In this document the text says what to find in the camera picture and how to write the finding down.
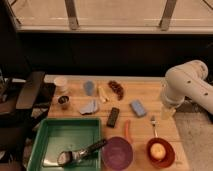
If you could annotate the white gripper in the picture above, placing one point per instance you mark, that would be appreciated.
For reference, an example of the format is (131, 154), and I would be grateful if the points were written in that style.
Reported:
(167, 111)

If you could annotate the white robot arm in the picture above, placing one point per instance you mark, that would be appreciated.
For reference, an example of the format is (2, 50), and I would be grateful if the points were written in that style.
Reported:
(186, 80)

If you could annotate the purple bowl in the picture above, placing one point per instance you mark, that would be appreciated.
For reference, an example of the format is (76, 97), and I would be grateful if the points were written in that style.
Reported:
(117, 154)

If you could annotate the blue sponge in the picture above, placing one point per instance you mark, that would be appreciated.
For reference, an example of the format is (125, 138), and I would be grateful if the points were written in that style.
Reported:
(138, 108)

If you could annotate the yellow apple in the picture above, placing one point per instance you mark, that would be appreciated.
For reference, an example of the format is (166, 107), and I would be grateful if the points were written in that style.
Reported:
(157, 151)

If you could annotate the orange carrot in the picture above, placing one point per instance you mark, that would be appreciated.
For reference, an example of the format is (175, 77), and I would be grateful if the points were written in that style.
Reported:
(127, 129)

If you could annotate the red plate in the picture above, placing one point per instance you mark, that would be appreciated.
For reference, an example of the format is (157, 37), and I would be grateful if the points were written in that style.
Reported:
(169, 158)

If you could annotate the black rectangular block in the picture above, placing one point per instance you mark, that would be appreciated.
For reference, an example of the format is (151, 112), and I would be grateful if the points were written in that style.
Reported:
(113, 117)

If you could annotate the blue grey cloth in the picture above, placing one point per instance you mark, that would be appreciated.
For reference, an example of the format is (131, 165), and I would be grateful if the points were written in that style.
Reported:
(90, 108)

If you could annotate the blue cup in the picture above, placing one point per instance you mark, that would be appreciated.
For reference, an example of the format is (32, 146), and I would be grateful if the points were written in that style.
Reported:
(89, 88)

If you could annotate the small dark cup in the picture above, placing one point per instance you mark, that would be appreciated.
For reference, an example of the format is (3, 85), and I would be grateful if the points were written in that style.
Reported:
(63, 101)

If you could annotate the white cup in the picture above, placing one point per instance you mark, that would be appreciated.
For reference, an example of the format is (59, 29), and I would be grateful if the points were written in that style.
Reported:
(61, 84)

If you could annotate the green plastic tray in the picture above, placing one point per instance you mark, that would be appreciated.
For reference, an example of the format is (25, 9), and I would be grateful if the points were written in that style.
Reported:
(57, 135)

